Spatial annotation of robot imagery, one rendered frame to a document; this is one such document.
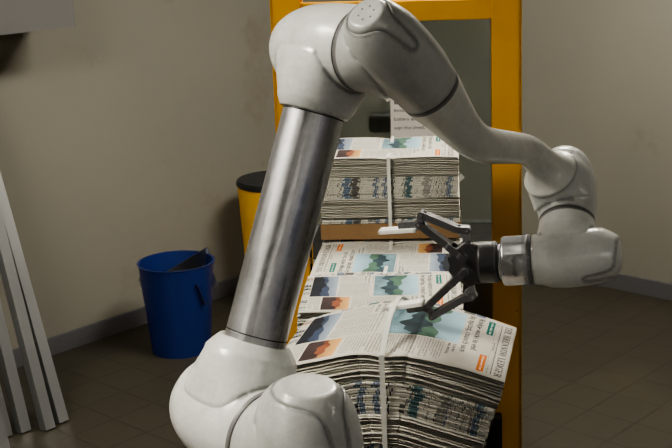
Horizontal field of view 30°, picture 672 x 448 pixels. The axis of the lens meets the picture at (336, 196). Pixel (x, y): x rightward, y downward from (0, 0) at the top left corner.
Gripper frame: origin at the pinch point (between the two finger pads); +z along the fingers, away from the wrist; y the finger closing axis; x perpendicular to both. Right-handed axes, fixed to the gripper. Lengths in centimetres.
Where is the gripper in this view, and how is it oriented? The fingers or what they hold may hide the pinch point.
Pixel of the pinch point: (389, 266)
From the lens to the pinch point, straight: 229.9
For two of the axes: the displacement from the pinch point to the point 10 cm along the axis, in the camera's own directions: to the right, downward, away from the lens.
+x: 2.2, -2.2, 9.5
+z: -9.7, 0.6, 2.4
